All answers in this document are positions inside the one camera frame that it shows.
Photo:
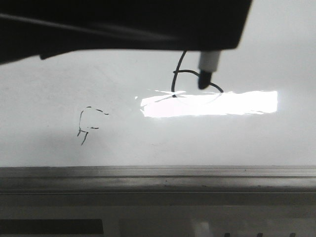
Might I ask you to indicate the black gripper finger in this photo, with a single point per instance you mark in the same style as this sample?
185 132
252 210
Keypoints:
47 28

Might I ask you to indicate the black and white whiteboard marker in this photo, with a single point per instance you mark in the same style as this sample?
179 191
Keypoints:
208 63

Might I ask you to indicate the white whiteboard with metal frame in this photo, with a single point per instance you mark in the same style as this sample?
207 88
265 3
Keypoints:
120 120

